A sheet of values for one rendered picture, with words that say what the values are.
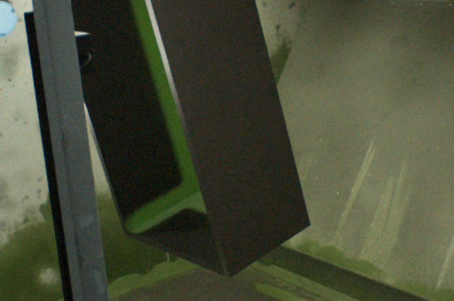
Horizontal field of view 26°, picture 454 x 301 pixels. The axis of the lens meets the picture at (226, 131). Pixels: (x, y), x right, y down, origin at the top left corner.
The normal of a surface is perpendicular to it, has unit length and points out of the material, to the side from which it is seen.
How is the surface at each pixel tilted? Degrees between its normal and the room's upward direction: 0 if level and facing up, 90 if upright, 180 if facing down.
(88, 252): 90
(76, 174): 90
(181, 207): 12
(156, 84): 90
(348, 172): 57
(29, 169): 90
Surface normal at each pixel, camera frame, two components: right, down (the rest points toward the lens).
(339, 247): -0.72, -0.35
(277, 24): 0.59, 0.14
